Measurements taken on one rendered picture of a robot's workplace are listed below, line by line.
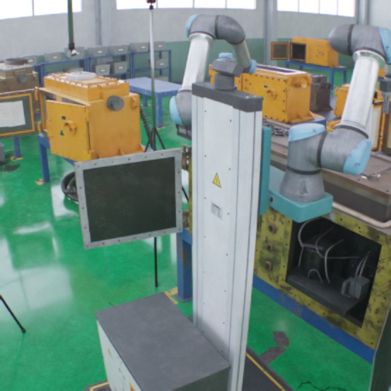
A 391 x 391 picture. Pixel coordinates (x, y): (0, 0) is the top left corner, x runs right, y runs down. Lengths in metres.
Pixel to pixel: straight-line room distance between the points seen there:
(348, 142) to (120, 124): 3.27
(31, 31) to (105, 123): 6.78
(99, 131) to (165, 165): 1.69
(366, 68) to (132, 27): 10.66
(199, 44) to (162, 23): 10.46
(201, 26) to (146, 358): 1.39
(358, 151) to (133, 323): 1.13
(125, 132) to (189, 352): 3.04
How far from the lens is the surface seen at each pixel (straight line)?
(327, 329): 2.30
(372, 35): 1.52
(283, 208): 1.45
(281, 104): 5.67
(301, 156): 1.38
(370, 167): 2.14
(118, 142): 4.40
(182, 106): 1.79
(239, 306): 1.67
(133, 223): 2.76
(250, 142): 1.38
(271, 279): 2.40
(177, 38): 12.69
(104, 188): 2.62
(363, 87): 1.44
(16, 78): 6.94
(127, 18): 11.83
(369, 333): 2.09
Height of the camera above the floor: 2.04
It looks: 23 degrees down
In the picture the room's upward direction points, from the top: 1 degrees counter-clockwise
